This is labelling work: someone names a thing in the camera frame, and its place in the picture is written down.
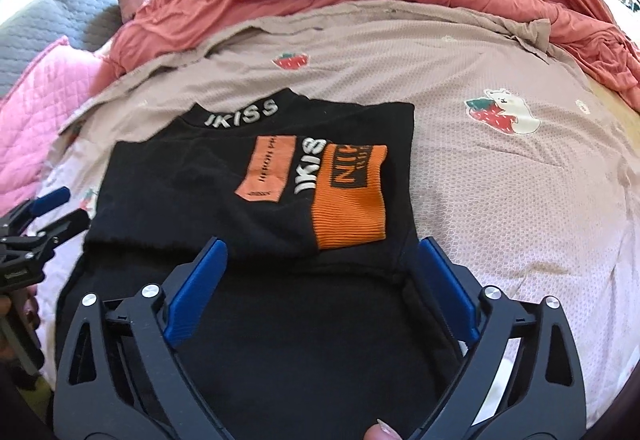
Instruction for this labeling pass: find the beige strawberry print sheet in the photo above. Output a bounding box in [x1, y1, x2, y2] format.
[41, 0, 639, 424]

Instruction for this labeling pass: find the right hand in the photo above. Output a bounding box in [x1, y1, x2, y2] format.
[363, 420, 402, 440]

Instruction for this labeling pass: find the left hand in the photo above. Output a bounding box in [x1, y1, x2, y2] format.
[0, 284, 42, 361]

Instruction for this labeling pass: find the grey quilted pillow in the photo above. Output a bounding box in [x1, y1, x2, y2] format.
[1, 0, 122, 95]

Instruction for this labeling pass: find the pink quilted blanket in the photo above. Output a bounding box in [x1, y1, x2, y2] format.
[1, 36, 115, 212]

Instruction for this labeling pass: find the black orange sweater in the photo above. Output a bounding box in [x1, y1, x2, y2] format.
[55, 89, 461, 439]

